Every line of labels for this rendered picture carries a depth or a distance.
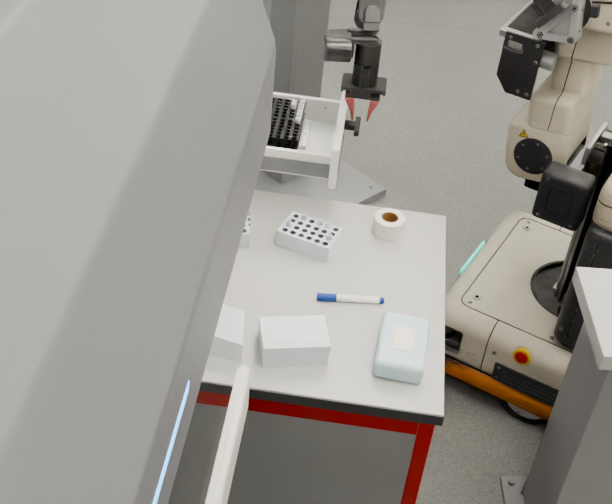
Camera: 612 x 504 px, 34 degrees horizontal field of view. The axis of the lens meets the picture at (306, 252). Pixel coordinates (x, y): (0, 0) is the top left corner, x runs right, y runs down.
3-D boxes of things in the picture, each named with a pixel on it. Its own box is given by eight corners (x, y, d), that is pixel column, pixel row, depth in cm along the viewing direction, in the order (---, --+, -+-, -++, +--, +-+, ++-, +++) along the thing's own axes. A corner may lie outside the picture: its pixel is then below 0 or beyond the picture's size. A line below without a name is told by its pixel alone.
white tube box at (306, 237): (342, 241, 218) (344, 228, 215) (327, 262, 211) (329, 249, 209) (291, 224, 221) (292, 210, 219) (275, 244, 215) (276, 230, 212)
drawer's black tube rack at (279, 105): (304, 124, 240) (306, 101, 236) (295, 164, 226) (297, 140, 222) (214, 112, 241) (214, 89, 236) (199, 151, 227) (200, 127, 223)
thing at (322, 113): (338, 121, 243) (341, 99, 239) (328, 180, 223) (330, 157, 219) (178, 100, 244) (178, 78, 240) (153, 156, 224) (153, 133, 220)
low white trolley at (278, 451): (399, 431, 276) (446, 215, 228) (387, 636, 228) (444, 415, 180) (194, 402, 278) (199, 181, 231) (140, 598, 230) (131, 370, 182)
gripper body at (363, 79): (342, 79, 228) (345, 50, 224) (386, 84, 228) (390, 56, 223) (340, 93, 223) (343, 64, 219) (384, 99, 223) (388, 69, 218)
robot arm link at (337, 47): (380, 4, 214) (374, 12, 223) (327, 2, 213) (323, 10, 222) (379, 60, 215) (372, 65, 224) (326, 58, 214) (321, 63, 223)
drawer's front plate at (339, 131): (345, 124, 245) (350, 85, 238) (334, 190, 222) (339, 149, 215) (338, 123, 245) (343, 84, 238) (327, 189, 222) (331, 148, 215)
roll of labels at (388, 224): (408, 230, 223) (411, 216, 220) (392, 245, 218) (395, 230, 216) (382, 218, 226) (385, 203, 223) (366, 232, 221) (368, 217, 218)
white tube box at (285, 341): (321, 333, 194) (324, 314, 191) (328, 365, 188) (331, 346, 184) (257, 335, 192) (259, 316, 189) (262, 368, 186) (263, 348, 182)
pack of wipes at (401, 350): (381, 324, 198) (384, 308, 195) (428, 334, 197) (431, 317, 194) (370, 377, 186) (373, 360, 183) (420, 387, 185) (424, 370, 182)
